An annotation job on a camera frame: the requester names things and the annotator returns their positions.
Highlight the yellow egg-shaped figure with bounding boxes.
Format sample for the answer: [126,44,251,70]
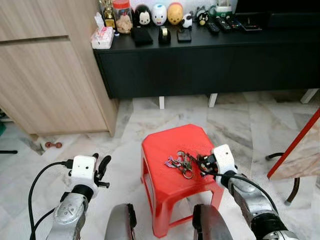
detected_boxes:
[167,2,184,26]

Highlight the red-lidded snack jar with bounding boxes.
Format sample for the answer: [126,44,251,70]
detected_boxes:
[112,0,133,34]

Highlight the small white panda figurine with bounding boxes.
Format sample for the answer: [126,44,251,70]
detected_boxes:
[182,13,194,29]

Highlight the black sideboard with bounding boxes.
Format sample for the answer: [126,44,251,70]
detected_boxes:
[93,22,320,99]

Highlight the light wooden cabinet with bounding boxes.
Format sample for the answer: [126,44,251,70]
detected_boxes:
[0,0,120,138]

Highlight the bunch of metal keys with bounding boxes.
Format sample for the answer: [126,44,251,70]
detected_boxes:
[165,150,198,180]

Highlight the silver robot right leg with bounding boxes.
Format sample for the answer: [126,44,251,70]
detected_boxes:
[192,203,234,240]

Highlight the red-edged marble pattern board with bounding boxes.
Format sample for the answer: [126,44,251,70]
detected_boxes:
[266,107,320,181]

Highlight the black cat figurine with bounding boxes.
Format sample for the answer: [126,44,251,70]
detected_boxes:
[195,7,210,27]

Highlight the silver robot left leg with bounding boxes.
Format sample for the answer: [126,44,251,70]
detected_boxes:
[104,202,137,240]

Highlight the black remote control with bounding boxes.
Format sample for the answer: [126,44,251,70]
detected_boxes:
[216,17,232,32]
[227,16,243,30]
[206,21,221,35]

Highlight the white egg-shaped figure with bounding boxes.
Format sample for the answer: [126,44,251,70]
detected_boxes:
[151,3,168,27]

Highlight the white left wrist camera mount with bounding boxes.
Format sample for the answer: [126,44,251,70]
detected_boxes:
[70,155,99,187]

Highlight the silver robot leg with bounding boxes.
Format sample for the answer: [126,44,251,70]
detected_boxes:
[104,202,137,240]
[192,203,234,240]

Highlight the red plastic stool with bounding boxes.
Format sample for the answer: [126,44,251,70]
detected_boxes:
[141,124,225,238]

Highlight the small black flat case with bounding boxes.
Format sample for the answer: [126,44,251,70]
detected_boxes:
[177,29,193,43]

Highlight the small brown floor object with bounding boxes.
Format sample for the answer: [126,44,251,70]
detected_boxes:
[44,141,64,150]

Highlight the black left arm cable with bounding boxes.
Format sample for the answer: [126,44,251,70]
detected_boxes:
[30,207,56,240]
[28,159,75,240]

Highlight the black wallet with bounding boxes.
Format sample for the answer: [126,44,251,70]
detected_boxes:
[131,26,154,47]

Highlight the black curved board foot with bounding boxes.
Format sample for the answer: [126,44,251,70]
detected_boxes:
[264,151,286,162]
[285,176,302,207]

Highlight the golden trophy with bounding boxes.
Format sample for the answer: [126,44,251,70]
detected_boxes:
[99,0,117,28]

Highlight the black tape dispenser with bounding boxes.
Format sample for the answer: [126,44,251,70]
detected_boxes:
[158,26,172,45]

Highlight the black egg-shaped figure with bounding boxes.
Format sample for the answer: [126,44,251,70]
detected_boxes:
[134,4,152,27]

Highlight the pink white tissue pack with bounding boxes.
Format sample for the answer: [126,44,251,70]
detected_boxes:
[91,12,115,49]

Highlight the green and white mug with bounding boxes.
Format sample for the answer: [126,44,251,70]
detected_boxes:
[209,0,236,18]

